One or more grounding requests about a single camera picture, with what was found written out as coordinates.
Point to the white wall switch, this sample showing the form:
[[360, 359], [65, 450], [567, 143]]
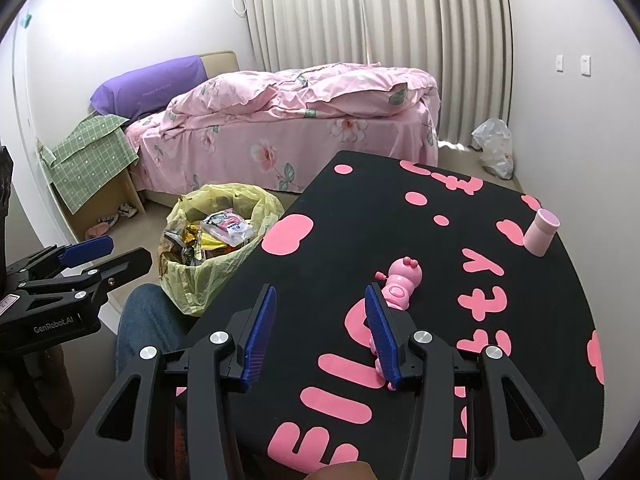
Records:
[[560, 62], [585, 65]]

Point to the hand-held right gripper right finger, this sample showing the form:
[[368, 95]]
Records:
[[382, 340]]

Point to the white plastic bag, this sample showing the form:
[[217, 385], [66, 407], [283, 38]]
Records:
[[494, 150]]

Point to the brown fuzzy coat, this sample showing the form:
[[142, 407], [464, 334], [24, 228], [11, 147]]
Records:
[[30, 390]]

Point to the yellow trash bag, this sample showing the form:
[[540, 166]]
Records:
[[215, 280]]

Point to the black pink-printed table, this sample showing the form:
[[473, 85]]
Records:
[[450, 260]]

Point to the small green wall sticker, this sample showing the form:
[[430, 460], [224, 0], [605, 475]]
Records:
[[26, 20]]

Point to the purple pillow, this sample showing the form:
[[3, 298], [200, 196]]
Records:
[[150, 85]]

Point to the person's blue jeans leg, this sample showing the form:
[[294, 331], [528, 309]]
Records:
[[145, 320]]

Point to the pink cylindrical bottle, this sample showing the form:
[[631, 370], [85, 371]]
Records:
[[540, 232]]

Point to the pink floral bed sheet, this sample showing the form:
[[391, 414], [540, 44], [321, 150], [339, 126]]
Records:
[[225, 150]]

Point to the pink slippers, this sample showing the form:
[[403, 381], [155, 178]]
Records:
[[99, 232]]

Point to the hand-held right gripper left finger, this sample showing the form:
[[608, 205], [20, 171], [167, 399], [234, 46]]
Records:
[[260, 340]]

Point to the beige headboard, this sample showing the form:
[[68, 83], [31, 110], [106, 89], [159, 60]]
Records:
[[222, 65]]

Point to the green checked cloth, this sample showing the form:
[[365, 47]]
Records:
[[90, 160]]

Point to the wooden nightstand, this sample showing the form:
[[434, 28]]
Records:
[[120, 185]]

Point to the white pink plastic packet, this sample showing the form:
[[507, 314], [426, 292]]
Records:
[[227, 226]]

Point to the beige pleated curtain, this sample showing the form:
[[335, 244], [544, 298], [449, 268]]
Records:
[[425, 20]]

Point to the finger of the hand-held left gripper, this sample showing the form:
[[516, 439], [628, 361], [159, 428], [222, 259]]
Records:
[[125, 265], [87, 251]]

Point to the white patterned shoes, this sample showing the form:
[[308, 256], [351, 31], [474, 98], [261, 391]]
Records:
[[126, 210]]

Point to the pink floral duvet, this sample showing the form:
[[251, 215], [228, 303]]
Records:
[[240, 92]]

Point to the pink caterpillar toy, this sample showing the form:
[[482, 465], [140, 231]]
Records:
[[400, 285]]

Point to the gold foil packet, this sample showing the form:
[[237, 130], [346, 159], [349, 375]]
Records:
[[192, 247]]

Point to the thin curtain wand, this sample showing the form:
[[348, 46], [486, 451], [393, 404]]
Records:
[[365, 20]]

